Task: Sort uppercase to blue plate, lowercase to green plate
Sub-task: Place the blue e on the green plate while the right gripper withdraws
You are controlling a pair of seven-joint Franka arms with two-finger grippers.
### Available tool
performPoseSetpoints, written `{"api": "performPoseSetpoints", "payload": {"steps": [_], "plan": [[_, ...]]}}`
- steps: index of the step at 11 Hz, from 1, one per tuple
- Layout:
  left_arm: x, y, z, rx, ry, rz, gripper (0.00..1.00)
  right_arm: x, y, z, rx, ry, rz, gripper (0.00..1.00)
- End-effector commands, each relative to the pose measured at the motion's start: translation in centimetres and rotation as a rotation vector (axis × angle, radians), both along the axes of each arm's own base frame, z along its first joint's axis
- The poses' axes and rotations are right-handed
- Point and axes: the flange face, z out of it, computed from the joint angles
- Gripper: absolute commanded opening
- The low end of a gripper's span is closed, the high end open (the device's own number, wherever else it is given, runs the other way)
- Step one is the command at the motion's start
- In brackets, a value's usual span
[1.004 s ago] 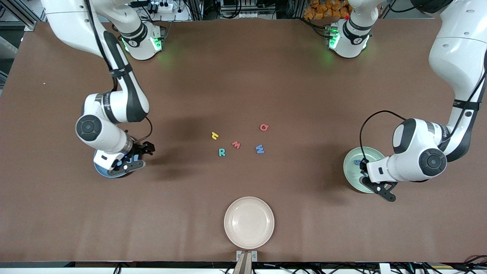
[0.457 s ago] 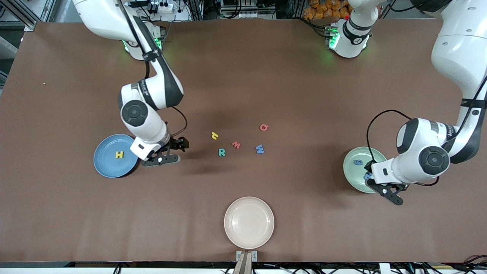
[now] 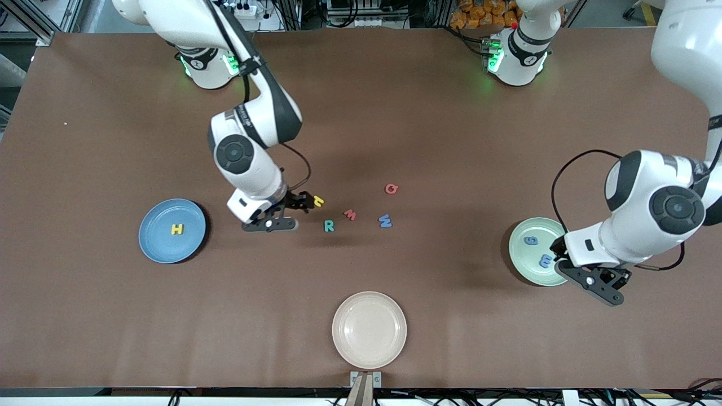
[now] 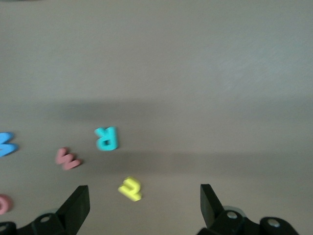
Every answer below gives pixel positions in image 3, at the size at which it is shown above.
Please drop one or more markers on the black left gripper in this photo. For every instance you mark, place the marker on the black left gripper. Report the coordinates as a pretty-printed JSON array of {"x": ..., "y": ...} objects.
[{"x": 613, "y": 276}]

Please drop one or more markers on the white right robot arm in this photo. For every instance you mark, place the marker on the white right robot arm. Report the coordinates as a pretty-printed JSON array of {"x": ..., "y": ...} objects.
[{"x": 254, "y": 169}]

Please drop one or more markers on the blue foam letter m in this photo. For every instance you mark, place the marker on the blue foam letter m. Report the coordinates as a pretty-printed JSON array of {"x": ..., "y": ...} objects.
[{"x": 546, "y": 261}]

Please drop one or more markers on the orange snack bags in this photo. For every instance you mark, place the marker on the orange snack bags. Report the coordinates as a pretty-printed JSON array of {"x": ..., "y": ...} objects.
[{"x": 479, "y": 14}]

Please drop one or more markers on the blue plate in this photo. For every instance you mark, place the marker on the blue plate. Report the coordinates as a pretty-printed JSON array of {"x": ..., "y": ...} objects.
[{"x": 169, "y": 248}]

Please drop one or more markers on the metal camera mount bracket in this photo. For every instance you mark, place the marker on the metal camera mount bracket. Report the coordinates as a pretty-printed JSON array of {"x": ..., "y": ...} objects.
[{"x": 365, "y": 389}]

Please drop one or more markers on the aluminium frame profile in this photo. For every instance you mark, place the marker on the aluminium frame profile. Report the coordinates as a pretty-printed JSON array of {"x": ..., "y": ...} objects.
[{"x": 34, "y": 25}]

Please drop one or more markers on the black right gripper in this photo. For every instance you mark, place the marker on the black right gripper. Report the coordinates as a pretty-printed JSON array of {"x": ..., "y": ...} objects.
[{"x": 294, "y": 199}]

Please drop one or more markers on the blue foam letter g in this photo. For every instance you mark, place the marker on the blue foam letter g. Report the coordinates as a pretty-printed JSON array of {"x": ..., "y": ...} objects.
[{"x": 531, "y": 242}]

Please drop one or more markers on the beige plate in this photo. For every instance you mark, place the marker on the beige plate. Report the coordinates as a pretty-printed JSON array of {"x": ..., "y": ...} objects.
[{"x": 369, "y": 330}]

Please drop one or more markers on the red foam letter m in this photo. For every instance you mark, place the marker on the red foam letter m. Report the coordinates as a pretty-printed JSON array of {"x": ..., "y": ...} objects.
[{"x": 350, "y": 215}]

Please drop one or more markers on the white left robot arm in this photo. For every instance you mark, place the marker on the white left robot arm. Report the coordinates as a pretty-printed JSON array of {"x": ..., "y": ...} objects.
[{"x": 632, "y": 225}]

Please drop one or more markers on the green plate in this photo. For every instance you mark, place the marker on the green plate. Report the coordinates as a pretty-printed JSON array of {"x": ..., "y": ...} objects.
[{"x": 524, "y": 270}]

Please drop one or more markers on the blue foam letter W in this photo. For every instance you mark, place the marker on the blue foam letter W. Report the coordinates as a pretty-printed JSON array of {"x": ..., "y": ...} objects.
[{"x": 385, "y": 223}]

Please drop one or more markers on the teal foam letter R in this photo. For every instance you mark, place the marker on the teal foam letter R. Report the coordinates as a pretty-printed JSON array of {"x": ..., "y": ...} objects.
[{"x": 326, "y": 226}]

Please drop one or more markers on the pink foam letter Q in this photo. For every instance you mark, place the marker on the pink foam letter Q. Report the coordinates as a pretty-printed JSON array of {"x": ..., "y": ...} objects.
[{"x": 387, "y": 188}]

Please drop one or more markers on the white power strip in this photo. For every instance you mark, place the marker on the white power strip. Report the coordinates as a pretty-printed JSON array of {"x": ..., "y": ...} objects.
[{"x": 245, "y": 8}]

